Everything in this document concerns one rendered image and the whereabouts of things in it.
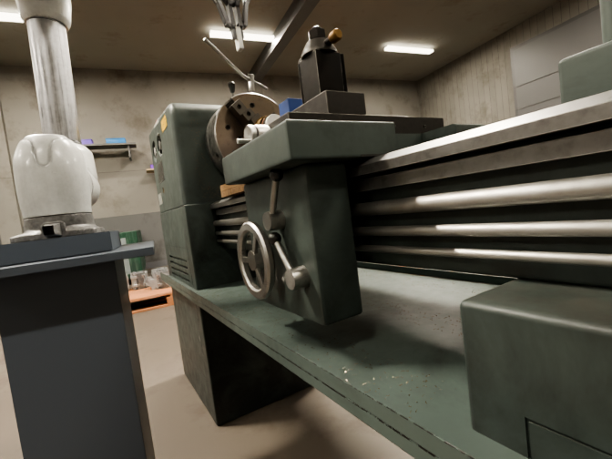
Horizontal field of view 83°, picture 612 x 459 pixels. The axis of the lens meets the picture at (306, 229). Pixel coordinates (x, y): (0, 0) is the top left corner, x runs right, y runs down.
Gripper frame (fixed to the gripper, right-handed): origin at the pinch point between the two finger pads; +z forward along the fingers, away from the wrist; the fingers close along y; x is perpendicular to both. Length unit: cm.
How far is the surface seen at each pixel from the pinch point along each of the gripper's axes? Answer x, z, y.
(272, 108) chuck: 7.3, 21.0, 12.2
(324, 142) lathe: -68, 48, -20
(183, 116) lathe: 22.6, 18.5, -17.2
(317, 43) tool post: -50, 25, -6
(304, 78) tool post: -46, 30, -7
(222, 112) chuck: 7.2, 21.9, -7.7
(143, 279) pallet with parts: 312, 113, -21
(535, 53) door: 234, -142, 721
